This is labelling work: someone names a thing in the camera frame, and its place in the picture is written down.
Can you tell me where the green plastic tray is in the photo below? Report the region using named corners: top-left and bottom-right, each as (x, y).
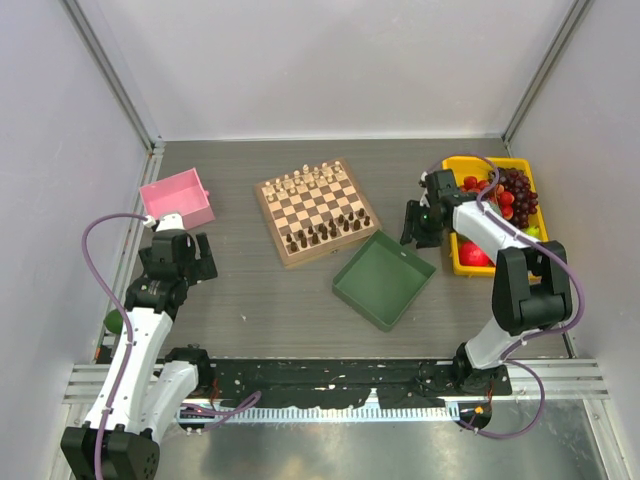
top-left (332, 230), bottom-right (437, 332)

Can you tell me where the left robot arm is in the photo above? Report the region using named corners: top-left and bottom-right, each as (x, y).
top-left (61, 212), bottom-right (361, 479)

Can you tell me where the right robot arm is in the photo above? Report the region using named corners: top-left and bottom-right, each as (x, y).
top-left (414, 169), bottom-right (573, 394)

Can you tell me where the light chess pieces row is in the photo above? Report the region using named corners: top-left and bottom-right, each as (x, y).
top-left (257, 160), bottom-right (356, 202)

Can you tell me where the red pink apple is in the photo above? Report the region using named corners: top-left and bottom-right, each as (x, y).
top-left (458, 241), bottom-right (492, 267)

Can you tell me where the red cherries cluster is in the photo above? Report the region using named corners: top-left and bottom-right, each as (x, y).
top-left (461, 176), bottom-right (515, 221)

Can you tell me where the pink plastic box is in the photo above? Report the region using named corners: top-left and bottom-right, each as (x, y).
top-left (139, 168), bottom-right (215, 229)

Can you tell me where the yellow fruit bin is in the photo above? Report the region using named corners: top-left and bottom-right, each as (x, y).
top-left (441, 155), bottom-right (550, 278)

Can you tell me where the green ball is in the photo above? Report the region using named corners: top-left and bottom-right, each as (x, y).
top-left (103, 309), bottom-right (124, 335)

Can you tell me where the purple grape bunch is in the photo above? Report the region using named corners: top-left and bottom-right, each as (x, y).
top-left (490, 168), bottom-right (539, 231)

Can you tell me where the wooden chessboard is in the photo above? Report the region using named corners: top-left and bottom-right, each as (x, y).
top-left (254, 158), bottom-right (381, 268)

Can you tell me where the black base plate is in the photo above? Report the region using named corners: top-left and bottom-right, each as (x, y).
top-left (196, 359), bottom-right (512, 409)

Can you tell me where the aluminium frame rail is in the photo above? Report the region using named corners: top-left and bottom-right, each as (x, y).
top-left (62, 357), bottom-right (611, 426)

